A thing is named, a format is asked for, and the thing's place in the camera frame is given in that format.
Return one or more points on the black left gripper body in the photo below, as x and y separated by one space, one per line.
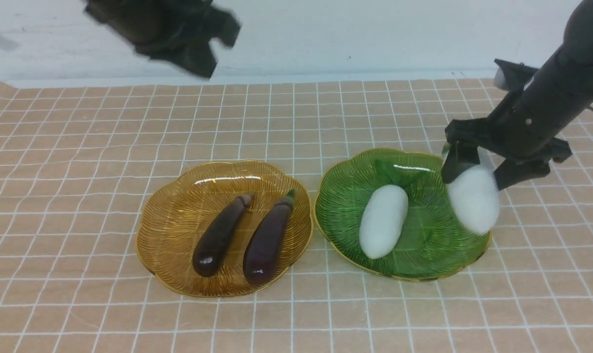
174 31

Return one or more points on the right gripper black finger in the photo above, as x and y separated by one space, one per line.
458 158
510 173

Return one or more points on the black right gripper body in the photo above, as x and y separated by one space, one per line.
519 133

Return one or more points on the white radish with leaves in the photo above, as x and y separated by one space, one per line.
387 208

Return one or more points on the dark purple eggplant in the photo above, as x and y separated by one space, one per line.
212 247

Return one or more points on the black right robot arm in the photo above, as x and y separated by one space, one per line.
539 103

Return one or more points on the green glass plate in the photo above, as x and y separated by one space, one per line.
433 244

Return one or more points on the orange checkered tablecloth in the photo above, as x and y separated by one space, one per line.
77 165

